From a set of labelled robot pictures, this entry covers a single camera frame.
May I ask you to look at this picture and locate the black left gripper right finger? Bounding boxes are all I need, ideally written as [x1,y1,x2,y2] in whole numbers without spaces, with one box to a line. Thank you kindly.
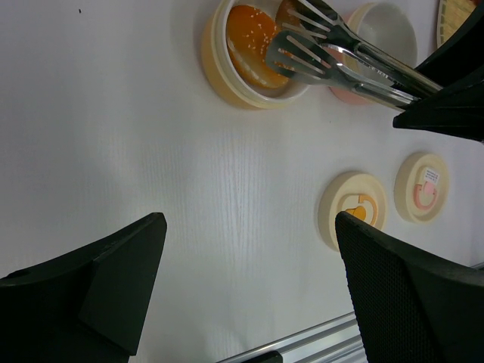
[335,212,483,362]

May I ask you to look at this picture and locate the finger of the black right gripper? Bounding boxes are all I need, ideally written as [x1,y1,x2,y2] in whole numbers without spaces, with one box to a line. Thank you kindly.
[392,73,483,143]
[417,2,483,87]

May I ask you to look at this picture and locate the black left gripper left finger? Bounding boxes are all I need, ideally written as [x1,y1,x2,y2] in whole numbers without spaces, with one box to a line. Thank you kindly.
[1,213,167,362]

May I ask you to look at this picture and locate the metal serving tongs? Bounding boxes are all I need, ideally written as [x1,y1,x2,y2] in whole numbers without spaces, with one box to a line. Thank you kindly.
[265,1,442,110]

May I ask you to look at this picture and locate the orange bread bun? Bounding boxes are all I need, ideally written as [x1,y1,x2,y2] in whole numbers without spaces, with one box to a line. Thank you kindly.
[226,5,288,89]

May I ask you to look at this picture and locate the orange lunch box bowl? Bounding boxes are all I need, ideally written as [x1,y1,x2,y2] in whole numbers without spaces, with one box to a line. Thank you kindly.
[200,1,309,110]

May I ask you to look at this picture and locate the pink lunch box bowl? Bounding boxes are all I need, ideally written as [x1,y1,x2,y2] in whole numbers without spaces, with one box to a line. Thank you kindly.
[328,2,417,105]

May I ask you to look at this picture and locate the bamboo mat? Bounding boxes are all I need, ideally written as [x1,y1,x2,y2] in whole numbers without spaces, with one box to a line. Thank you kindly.
[436,0,479,48]

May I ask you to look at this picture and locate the aluminium front rail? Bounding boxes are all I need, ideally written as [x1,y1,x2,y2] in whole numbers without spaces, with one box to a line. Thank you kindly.
[215,260,484,363]

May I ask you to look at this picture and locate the cream lid pink handle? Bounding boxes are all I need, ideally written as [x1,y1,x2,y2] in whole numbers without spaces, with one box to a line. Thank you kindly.
[393,152,450,224]

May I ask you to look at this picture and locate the cream lid orange handle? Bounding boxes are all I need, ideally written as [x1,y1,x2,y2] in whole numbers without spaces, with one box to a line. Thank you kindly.
[317,171,387,251]

